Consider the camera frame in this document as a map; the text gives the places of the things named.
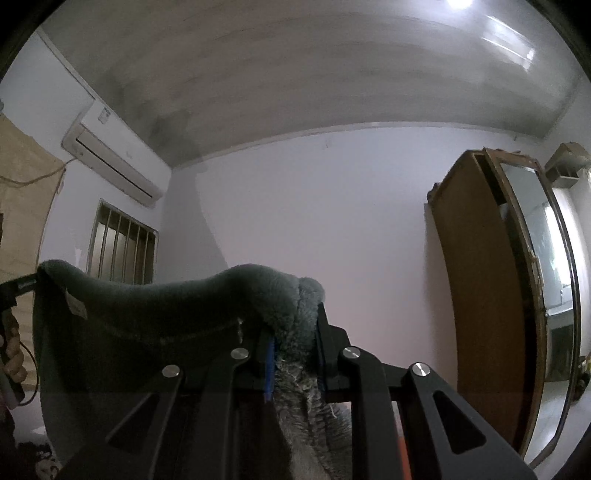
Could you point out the barred window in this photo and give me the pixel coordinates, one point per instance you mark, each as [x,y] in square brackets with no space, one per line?
[122,244]

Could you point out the beige curtain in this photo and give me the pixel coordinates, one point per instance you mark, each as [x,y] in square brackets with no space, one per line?
[23,198]

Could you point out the framed mirror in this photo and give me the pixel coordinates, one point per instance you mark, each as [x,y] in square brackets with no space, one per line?
[549,300]

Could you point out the brown wooden wardrobe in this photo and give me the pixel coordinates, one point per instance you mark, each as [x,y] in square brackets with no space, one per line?
[480,300]

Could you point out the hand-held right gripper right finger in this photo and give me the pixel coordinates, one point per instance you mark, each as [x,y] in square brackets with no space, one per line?
[332,364]

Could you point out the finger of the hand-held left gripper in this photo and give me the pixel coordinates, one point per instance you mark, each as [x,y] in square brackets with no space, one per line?
[18,285]

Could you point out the green fleece robe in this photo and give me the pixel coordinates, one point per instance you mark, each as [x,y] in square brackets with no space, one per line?
[138,318]

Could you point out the ceiling light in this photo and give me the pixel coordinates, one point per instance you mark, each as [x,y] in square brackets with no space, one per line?
[459,2]

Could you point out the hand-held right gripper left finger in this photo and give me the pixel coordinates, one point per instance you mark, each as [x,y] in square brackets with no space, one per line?
[268,369]

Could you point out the white air conditioner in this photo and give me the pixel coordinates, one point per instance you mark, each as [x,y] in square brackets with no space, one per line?
[115,157]

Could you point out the person's left hand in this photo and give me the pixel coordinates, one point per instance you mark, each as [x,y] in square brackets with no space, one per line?
[14,360]

